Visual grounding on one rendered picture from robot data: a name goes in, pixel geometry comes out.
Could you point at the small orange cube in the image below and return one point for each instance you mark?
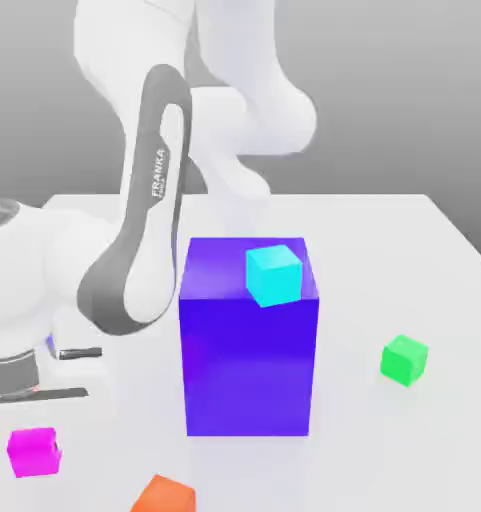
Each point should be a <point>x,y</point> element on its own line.
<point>164,498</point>

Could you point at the small green cube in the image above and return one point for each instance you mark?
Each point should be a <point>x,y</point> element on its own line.
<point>403,360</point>

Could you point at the large purple box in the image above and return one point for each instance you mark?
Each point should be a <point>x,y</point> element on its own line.
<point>248,368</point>

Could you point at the small magenta cube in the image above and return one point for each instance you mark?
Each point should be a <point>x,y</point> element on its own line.
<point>32,452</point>

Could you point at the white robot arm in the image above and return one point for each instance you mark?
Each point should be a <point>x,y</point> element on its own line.
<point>104,80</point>

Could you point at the small cyan cube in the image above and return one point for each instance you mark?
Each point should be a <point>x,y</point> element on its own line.
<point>274,276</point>

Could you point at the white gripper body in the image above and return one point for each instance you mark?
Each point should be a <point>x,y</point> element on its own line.
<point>36,396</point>

